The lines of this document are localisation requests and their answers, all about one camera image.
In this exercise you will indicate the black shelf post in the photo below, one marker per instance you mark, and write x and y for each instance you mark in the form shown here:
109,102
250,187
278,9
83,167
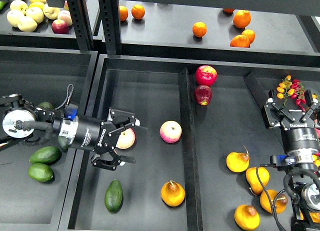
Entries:
110,17
81,24

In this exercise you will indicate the green avocado upper left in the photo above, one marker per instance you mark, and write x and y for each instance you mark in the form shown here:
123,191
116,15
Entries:
46,105

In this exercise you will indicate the orange partly hidden top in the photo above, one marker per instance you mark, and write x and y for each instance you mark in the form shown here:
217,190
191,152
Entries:
228,10

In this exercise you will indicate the orange center shelf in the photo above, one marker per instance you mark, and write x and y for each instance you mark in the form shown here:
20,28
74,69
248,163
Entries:
199,29

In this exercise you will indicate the orange lower right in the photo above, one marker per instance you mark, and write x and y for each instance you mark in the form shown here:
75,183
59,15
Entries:
240,41

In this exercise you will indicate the yellow pear with brown top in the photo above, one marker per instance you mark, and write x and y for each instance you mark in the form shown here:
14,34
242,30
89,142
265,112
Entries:
172,193

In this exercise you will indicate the black tray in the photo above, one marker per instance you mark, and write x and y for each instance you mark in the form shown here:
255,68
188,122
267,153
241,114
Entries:
159,90
39,74

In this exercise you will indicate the dark green avocado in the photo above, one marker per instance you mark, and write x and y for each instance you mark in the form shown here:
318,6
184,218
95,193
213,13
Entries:
113,198

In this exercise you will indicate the pink apple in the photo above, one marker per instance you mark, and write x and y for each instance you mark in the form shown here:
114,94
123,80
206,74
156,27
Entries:
126,139
170,131

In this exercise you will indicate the red chili pepper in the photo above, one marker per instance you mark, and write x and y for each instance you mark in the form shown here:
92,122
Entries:
302,108

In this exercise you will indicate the orange right small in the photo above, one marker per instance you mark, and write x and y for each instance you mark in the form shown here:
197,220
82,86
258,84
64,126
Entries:
250,34

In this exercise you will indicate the pink apple left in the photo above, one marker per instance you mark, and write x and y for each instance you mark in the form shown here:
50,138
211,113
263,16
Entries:
126,139

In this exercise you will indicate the pink peach right edge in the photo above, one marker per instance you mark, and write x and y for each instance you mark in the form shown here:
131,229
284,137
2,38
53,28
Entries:
318,132

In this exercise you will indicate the large orange upper right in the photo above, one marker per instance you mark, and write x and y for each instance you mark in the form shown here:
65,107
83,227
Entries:
242,19

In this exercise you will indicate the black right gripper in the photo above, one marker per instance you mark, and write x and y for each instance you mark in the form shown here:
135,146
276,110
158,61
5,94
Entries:
297,128

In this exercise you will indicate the black left tray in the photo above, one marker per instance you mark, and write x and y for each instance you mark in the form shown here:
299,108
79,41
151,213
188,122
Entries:
39,74

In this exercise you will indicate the black shelf post left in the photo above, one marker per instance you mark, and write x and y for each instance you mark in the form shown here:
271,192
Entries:
81,24

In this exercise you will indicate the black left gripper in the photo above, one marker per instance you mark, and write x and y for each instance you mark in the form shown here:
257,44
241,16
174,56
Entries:
102,136

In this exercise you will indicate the pink apple right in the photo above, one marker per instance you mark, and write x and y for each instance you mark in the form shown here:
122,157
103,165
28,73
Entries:
170,131

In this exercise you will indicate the orange far left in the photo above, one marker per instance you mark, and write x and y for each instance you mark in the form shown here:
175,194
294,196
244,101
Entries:
123,13

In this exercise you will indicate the black center tray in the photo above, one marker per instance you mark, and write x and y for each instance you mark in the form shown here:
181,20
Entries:
159,90

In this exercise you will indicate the red apple on shelf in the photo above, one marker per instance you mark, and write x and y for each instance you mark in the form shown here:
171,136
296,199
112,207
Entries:
60,26

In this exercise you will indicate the lower tomato cluster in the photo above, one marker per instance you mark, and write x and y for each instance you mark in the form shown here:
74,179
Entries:
316,159

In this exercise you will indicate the green avocado middle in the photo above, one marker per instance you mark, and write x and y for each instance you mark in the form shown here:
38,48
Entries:
63,142

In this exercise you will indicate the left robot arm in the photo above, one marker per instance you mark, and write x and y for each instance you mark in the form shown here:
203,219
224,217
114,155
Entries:
22,118

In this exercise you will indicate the yellow pear bottom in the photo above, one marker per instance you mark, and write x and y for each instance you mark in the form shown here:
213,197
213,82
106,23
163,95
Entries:
247,217

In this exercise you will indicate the green avocado lower upper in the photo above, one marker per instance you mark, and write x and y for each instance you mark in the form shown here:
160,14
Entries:
45,155

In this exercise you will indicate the black right fruit shelf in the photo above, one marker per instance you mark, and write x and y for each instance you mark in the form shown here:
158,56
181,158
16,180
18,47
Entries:
166,32

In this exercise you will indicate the bright red apple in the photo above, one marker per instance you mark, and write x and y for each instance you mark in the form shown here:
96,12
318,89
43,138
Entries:
206,75

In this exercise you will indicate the dark red apple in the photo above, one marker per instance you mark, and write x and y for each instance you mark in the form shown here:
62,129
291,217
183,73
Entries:
203,95

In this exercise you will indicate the yellow pear far right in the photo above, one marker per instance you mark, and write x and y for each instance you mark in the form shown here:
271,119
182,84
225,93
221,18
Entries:
315,216

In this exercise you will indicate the cherry tomato vine cluster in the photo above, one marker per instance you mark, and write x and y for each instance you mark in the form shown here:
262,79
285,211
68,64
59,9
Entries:
291,89

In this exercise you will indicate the green avocado lowest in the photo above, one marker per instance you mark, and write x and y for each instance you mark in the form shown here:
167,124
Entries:
40,172

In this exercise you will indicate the black shelf post right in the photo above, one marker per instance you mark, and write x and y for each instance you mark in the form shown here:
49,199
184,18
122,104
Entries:
110,17

